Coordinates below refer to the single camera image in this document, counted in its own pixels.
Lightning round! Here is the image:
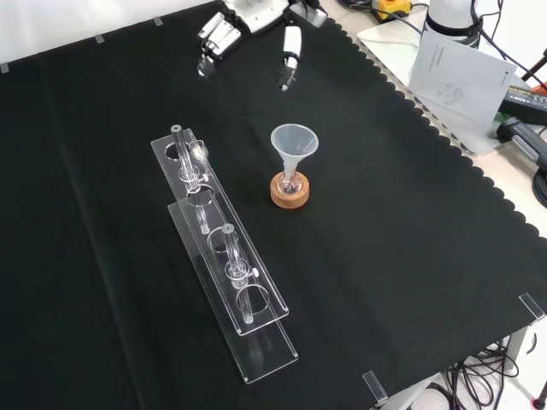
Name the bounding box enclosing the cork ring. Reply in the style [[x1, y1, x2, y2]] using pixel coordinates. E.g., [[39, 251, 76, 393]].
[[269, 173, 311, 209]]

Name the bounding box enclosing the clear acrylic funnel stand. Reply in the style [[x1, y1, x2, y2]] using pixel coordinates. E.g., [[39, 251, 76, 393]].
[[150, 124, 299, 386]]

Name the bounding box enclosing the white paper booklet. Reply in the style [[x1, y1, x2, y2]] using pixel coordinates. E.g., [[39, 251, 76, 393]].
[[408, 28, 519, 129]]

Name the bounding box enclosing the clear cloth clamp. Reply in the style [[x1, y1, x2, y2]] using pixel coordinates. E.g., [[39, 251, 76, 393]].
[[518, 292, 546, 320], [362, 370, 390, 407]]

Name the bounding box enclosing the black tripod leg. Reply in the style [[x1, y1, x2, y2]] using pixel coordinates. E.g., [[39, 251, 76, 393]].
[[520, 45, 547, 87]]

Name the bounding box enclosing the black and green handle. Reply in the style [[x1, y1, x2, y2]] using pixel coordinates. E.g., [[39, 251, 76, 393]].
[[494, 111, 547, 168]]

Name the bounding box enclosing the black power adapter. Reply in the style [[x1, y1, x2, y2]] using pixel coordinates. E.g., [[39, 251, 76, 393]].
[[499, 84, 547, 126]]

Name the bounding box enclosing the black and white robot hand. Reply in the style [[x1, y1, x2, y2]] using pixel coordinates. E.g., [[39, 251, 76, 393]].
[[196, 0, 329, 91]]

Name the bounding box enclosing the small glass round-bottom flask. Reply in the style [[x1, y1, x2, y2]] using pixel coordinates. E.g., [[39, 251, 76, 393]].
[[276, 167, 303, 198]]

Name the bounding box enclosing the black cable bundle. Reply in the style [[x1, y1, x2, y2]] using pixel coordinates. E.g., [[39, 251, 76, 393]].
[[431, 332, 547, 410]]

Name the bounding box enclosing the pale board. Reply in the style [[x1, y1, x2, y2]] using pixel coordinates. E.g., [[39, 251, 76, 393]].
[[356, 18, 516, 155]]

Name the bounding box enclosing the black cloth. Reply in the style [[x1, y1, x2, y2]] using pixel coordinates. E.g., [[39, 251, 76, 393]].
[[0, 0, 547, 410]]

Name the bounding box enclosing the yellow stop button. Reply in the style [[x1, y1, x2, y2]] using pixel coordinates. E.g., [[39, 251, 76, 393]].
[[370, 0, 412, 21]]

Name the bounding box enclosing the translucent plastic funnel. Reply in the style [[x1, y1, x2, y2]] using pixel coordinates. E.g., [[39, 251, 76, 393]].
[[269, 123, 321, 180]]

